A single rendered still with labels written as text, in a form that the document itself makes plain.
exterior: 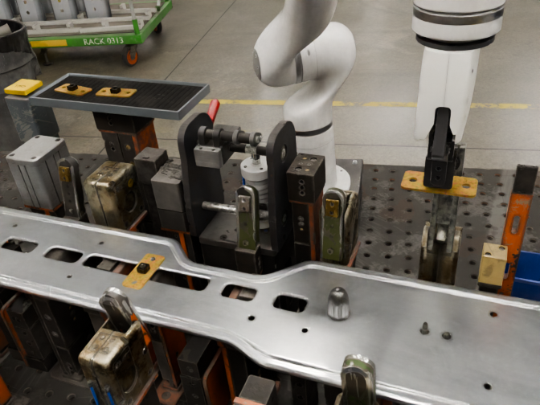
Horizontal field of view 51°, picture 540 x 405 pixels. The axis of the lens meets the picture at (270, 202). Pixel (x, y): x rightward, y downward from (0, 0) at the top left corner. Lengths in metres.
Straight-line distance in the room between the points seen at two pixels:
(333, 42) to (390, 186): 0.56
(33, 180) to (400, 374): 0.79
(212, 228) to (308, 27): 0.43
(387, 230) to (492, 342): 0.71
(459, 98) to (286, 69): 0.71
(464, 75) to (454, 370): 0.41
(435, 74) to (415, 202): 1.06
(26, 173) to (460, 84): 0.88
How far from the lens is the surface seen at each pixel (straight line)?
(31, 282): 1.05
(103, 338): 0.83
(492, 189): 1.70
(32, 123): 1.41
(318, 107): 1.32
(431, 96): 0.58
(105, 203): 1.11
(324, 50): 1.27
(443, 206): 0.88
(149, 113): 1.14
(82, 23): 5.26
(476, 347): 0.84
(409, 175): 0.69
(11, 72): 3.69
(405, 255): 1.43
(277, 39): 1.21
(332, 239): 0.95
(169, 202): 1.08
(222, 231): 1.09
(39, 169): 1.18
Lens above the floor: 1.62
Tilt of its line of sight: 35 degrees down
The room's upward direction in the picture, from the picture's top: 6 degrees counter-clockwise
